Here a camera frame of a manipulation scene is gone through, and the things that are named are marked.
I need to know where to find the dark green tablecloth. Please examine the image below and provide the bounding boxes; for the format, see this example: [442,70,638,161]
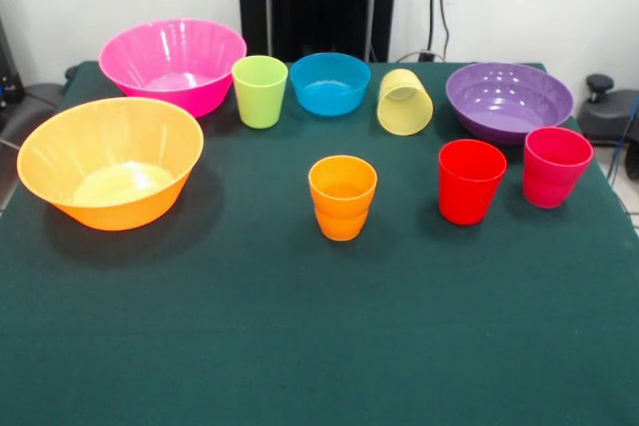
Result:
[0,60,639,426]

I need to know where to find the orange cup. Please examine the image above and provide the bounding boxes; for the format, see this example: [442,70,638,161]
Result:
[308,155,378,242]

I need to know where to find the large orange bowl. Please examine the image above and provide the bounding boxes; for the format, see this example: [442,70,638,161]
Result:
[16,96,206,232]

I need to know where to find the red cup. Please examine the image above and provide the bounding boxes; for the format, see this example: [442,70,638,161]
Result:
[437,139,508,226]

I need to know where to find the magenta cup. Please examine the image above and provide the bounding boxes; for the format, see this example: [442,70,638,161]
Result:
[522,127,595,210]

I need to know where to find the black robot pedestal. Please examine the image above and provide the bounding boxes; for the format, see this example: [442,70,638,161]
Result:
[230,0,404,64]

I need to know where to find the yellow cup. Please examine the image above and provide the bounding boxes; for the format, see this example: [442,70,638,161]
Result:
[375,68,434,137]

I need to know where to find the large pink bowl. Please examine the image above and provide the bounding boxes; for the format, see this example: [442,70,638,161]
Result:
[98,17,249,119]

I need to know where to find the blue bowl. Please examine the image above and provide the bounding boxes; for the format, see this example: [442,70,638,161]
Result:
[290,51,372,118]

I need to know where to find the dark chair base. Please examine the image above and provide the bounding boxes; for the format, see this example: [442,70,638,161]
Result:
[0,80,69,146]
[578,73,639,148]

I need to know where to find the lime green cup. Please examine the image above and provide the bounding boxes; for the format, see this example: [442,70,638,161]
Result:
[231,54,290,130]

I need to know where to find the purple bowl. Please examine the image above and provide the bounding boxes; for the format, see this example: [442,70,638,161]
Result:
[444,62,575,148]

